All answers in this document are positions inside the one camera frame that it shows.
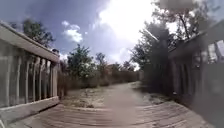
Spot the row of trees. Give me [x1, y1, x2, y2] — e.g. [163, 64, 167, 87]
[58, 43, 141, 90]

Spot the pale dirt path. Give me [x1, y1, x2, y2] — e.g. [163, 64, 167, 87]
[84, 81, 158, 111]

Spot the dry grass patch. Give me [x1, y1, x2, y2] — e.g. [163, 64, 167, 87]
[60, 85, 111, 109]

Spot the large leafy tree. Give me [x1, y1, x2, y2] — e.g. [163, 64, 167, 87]
[129, 0, 224, 94]

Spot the wooden plank bridge deck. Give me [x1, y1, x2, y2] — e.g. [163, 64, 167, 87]
[6, 100, 218, 128]

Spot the tree behind railing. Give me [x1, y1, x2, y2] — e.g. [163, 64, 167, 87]
[9, 18, 56, 49]

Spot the pale wooden bridge railing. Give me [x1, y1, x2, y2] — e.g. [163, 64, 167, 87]
[0, 21, 62, 125]

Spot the dark wooden bridge railing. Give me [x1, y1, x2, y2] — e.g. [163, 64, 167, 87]
[168, 20, 224, 128]

